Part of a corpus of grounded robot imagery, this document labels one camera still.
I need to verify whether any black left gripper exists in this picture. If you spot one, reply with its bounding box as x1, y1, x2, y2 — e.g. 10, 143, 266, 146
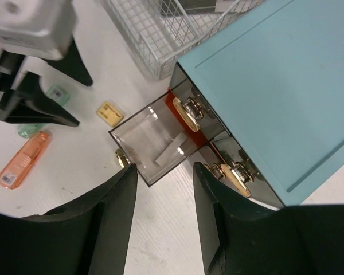
0, 37, 93, 127

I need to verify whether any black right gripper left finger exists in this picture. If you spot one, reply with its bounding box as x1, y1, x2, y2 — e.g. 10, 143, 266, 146
0, 164, 138, 274

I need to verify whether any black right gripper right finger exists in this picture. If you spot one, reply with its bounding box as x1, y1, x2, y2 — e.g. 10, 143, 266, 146
193, 162, 344, 274

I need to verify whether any yellow eraser block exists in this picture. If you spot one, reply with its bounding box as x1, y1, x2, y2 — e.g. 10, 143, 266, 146
96, 101, 124, 127

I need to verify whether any grey eraser block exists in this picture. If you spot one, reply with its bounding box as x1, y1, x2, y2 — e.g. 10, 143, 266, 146
155, 132, 187, 166

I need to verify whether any green correction tape dispenser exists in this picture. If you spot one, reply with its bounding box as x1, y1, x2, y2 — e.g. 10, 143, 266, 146
17, 83, 72, 140

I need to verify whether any orange correction tape dispenser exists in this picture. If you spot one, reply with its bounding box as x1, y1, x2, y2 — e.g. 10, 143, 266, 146
0, 131, 52, 190

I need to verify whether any teal orange drawer cabinet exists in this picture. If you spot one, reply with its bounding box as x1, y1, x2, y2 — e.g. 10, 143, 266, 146
170, 1, 344, 206

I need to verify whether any white wire mesh basket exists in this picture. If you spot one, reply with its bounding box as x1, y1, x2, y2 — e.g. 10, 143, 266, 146
101, 0, 262, 80

